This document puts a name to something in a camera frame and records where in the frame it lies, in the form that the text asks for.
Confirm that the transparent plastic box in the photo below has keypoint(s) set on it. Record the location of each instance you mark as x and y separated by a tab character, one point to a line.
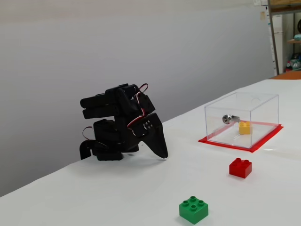
258	106

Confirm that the yellow sticky note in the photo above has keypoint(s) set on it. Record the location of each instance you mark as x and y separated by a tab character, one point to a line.
263	15

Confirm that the white cabinet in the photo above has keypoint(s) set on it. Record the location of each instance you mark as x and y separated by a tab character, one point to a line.
279	47

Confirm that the silver metal cam lock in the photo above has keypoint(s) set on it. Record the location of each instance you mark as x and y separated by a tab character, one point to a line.
226	119

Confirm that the green lego brick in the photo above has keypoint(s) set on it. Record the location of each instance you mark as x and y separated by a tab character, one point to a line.
192	210

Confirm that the red base mat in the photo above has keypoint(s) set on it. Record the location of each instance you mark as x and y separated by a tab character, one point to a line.
265	139

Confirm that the orange table surface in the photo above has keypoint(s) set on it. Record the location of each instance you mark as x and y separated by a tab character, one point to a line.
289	75

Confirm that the red lego brick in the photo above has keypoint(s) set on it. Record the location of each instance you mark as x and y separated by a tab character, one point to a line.
240	168

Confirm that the yellow lego brick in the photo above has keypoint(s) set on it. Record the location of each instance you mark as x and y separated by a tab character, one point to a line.
244	129

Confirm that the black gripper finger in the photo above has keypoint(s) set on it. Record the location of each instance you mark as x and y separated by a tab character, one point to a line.
152	141
162	136

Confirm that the cola bottle red cap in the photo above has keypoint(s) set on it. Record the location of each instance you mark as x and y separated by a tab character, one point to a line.
288	67

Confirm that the black table clamp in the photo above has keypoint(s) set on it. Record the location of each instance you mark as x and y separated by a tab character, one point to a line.
83	149

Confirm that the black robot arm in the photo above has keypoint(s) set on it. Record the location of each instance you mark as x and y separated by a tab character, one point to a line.
105	136

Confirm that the teal object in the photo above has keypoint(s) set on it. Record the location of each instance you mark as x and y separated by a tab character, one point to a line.
298	37

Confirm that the metal shelf rack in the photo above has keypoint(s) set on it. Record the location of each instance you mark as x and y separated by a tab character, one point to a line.
273	35

